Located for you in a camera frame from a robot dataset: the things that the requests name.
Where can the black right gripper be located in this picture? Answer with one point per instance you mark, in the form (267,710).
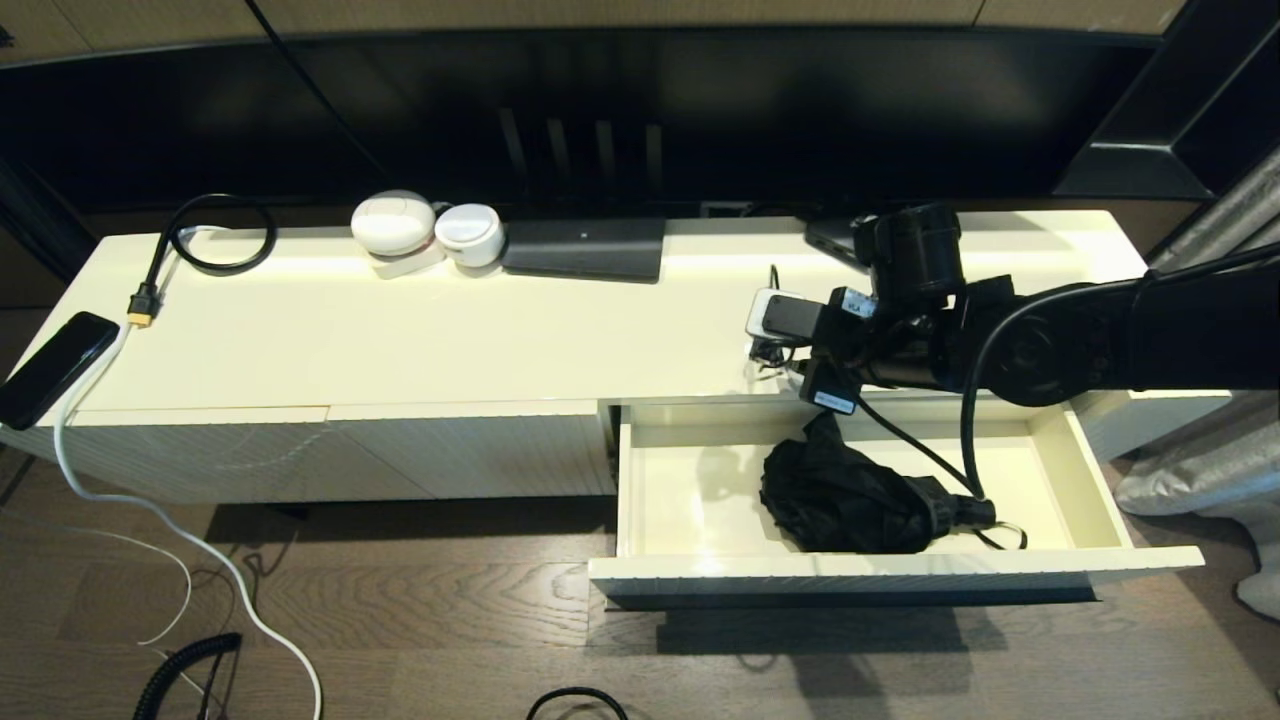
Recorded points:
(840,350)

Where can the white ribbed drawer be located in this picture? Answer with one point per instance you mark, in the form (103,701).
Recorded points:
(690,500)

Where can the black umbrella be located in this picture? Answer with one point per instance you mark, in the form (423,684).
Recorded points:
(850,500)

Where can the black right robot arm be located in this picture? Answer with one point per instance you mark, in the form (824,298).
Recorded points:
(1150,340)

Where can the white TV cabinet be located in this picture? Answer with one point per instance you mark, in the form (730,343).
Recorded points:
(400,340)

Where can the beige card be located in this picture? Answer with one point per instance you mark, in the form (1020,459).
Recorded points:
(405,268)

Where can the small black box with label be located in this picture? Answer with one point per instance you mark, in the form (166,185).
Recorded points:
(830,235)

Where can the flat black router box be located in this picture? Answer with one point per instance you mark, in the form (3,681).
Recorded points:
(585,250)

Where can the black television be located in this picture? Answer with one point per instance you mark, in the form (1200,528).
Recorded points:
(800,110)

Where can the small white round device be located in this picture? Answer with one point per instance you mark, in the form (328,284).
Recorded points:
(470,235)

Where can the large white round device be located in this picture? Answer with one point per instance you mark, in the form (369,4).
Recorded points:
(393,225)

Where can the grey curtain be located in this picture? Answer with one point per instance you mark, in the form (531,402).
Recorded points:
(1220,470)

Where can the white rounded object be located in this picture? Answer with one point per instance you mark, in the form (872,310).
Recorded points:
(1262,595)

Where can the black smartphone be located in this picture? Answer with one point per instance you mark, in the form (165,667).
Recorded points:
(55,370)

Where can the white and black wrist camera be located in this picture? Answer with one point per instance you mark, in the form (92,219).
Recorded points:
(785,315)

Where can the black wall shelf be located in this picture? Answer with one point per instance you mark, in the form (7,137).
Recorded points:
(1130,165)

